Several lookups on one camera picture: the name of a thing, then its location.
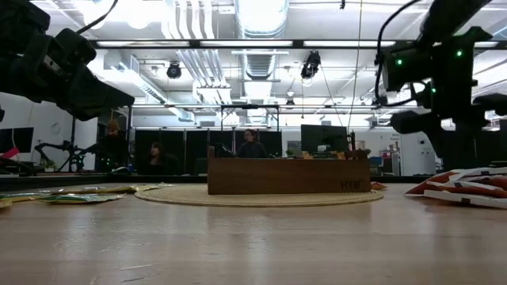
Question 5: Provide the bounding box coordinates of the white pillar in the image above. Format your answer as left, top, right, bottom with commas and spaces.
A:
398, 132, 437, 176

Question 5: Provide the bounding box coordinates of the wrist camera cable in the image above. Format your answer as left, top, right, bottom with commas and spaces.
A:
374, 0, 423, 108
76, 0, 120, 35

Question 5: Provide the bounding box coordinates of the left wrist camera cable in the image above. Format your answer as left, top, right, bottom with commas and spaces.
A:
76, 0, 120, 35

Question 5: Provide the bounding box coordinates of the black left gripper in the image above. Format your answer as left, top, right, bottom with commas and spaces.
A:
0, 0, 135, 122

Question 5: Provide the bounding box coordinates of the black partition wall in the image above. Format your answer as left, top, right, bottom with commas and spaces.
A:
133, 128, 284, 177

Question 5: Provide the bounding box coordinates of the white ceiling pipe bundle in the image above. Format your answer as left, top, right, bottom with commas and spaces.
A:
162, 0, 234, 106

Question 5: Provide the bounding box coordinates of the black hanging ceiling camera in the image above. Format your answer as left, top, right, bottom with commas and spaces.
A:
166, 60, 184, 80
299, 50, 322, 80

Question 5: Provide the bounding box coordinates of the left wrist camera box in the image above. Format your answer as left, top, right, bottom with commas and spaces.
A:
54, 28, 98, 71

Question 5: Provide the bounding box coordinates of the brown wooden tea box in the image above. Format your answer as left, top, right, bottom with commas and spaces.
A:
207, 145, 372, 196

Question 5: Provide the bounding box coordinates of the round silver ceiling duct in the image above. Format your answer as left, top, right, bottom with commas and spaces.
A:
234, 0, 291, 80

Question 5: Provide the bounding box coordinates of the round woven placemat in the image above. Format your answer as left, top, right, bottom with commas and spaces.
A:
133, 184, 385, 208

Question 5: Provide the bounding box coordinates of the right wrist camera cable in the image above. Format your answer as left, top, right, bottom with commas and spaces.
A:
374, 0, 423, 108

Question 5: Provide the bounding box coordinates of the black computer monitor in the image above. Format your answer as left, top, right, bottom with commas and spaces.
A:
300, 123, 349, 156
0, 127, 35, 154

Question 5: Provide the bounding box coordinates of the person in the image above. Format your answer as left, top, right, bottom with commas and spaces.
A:
94, 118, 132, 175
236, 128, 269, 159
140, 141, 181, 176

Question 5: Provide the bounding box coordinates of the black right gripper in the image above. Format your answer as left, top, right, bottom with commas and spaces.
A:
390, 59, 507, 171

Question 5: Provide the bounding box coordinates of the white rectangular ceiling duct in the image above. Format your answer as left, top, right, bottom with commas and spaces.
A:
101, 51, 196, 123

